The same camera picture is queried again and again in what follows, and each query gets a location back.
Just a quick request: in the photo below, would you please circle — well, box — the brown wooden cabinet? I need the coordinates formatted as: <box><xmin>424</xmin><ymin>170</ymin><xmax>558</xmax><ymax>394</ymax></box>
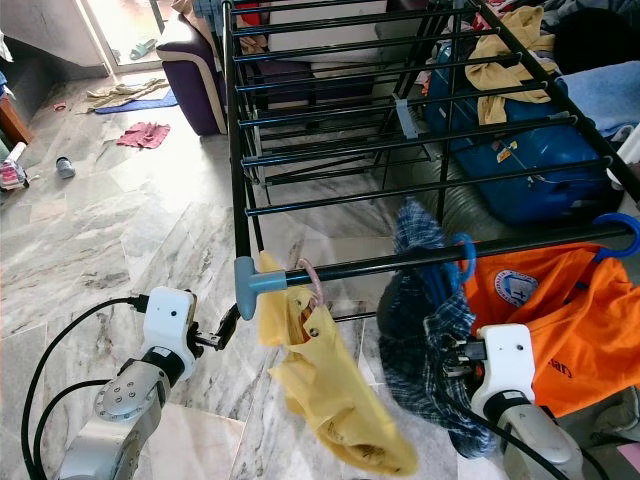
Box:
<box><xmin>0</xmin><ymin>95</ymin><xmax>34</xmax><ymax>146</ymax></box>

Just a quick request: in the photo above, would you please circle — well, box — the blue floor mat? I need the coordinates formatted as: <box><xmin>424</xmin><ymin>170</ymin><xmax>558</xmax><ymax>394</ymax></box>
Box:
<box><xmin>95</xmin><ymin>88</ymin><xmax>179</xmax><ymax>115</ymax></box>

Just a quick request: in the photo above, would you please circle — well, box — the blue suitcase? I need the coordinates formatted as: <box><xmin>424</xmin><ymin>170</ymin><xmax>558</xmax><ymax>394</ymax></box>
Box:
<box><xmin>420</xmin><ymin>40</ymin><xmax>626</xmax><ymax>227</ymax></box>

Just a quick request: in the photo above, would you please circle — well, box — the beige cloth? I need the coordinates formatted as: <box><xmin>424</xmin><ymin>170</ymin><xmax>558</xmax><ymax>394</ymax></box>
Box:
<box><xmin>85</xmin><ymin>77</ymin><xmax>169</xmax><ymax>110</ymax></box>

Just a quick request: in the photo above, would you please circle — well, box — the yellow shirt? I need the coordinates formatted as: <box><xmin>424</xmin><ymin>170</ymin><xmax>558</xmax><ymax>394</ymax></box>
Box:
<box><xmin>255</xmin><ymin>252</ymin><xmax>421</xmax><ymax>477</ymax></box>

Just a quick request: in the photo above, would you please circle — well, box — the pink white shoe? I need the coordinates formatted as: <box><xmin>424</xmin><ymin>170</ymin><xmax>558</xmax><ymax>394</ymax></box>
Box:
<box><xmin>0</xmin><ymin>142</ymin><xmax>31</xmax><ymax>191</ymax></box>

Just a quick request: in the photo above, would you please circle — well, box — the brown cloth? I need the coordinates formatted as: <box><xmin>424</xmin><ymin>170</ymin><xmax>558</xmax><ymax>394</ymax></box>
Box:
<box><xmin>170</xmin><ymin>0</ymin><xmax>221</xmax><ymax>51</ymax></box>

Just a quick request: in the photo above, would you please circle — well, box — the blue plastic clothes hanger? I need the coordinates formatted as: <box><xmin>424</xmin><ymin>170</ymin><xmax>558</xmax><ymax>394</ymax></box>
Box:
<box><xmin>445</xmin><ymin>232</ymin><xmax>479</xmax><ymax>297</ymax></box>
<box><xmin>592</xmin><ymin>213</ymin><xmax>640</xmax><ymax>263</ymax></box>

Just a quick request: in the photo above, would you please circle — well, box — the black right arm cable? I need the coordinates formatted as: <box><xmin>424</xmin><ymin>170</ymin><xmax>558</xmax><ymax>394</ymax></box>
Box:
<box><xmin>440</xmin><ymin>385</ymin><xmax>616</xmax><ymax>480</ymax></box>

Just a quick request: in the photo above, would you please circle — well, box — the mustard yellow garment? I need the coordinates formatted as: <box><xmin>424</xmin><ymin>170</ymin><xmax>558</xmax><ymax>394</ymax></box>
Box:
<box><xmin>465</xmin><ymin>5</ymin><xmax>561</xmax><ymax>127</ymax></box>

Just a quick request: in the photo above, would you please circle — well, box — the purple armchair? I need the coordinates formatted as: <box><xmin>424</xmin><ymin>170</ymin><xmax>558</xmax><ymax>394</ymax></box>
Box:
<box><xmin>155</xmin><ymin>0</ymin><xmax>321</xmax><ymax>138</ymax></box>

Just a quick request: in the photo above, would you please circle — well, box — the black metal drying rack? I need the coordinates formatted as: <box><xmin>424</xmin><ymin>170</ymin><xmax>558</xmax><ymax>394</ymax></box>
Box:
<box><xmin>222</xmin><ymin>0</ymin><xmax>640</xmax><ymax>321</ymax></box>

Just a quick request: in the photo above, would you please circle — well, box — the pale green sandal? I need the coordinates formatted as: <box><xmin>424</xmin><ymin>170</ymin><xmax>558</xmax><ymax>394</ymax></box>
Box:
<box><xmin>128</xmin><ymin>38</ymin><xmax>159</xmax><ymax>61</ymax></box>

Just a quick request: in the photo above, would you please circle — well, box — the long black left arm cable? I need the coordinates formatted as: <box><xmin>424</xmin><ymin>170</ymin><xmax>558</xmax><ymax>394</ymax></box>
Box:
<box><xmin>18</xmin><ymin>294</ymin><xmax>151</xmax><ymax>480</ymax></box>

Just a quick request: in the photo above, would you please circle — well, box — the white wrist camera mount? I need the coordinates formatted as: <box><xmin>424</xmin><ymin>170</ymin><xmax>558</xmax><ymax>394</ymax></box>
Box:
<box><xmin>142</xmin><ymin>287</ymin><xmax>197</xmax><ymax>354</ymax></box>
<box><xmin>470</xmin><ymin>323</ymin><xmax>537</xmax><ymax>397</ymax></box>

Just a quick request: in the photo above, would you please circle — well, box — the orange shirt with emblem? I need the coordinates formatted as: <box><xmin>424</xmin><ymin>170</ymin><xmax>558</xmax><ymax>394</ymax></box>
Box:
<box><xmin>460</xmin><ymin>240</ymin><xmax>640</xmax><ymax>417</ymax></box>

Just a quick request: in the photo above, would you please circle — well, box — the blue plaid shirt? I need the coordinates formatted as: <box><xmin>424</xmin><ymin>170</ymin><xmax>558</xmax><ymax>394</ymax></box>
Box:
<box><xmin>375</xmin><ymin>198</ymin><xmax>501</xmax><ymax>461</ymax></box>

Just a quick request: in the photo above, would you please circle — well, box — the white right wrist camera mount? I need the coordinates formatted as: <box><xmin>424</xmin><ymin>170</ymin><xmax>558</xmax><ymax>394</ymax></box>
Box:
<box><xmin>470</xmin><ymin>323</ymin><xmax>537</xmax><ymax>397</ymax></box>

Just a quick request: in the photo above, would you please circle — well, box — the light blue cloth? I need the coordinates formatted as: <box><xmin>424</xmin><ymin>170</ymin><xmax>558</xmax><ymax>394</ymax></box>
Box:
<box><xmin>555</xmin><ymin>60</ymin><xmax>640</xmax><ymax>141</ymax></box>

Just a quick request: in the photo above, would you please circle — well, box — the pink clothes hanger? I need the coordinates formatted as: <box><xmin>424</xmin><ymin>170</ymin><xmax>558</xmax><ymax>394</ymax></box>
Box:
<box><xmin>295</xmin><ymin>258</ymin><xmax>327</xmax><ymax>311</ymax></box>

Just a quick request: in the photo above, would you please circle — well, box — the short black left arm cable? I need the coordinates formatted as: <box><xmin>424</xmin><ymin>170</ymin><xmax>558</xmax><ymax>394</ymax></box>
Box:
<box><xmin>32</xmin><ymin>380</ymin><xmax>109</xmax><ymax>480</ymax></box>

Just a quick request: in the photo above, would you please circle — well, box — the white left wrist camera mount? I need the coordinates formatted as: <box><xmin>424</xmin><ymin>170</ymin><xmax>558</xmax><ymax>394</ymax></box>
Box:
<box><xmin>142</xmin><ymin>287</ymin><xmax>197</xmax><ymax>354</ymax></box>

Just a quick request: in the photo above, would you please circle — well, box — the pink mat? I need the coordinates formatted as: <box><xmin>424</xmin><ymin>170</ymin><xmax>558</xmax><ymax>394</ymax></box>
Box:
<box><xmin>615</xmin><ymin>445</ymin><xmax>640</xmax><ymax>473</ymax></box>

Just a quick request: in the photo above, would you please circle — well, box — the red cloth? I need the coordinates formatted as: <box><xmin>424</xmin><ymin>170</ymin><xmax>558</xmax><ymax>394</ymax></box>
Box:
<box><xmin>115</xmin><ymin>122</ymin><xmax>171</xmax><ymax>151</ymax></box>

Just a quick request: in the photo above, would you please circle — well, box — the black garment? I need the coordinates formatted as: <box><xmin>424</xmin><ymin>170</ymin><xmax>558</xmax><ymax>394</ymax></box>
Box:
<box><xmin>550</xmin><ymin>8</ymin><xmax>640</xmax><ymax>77</ymax></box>

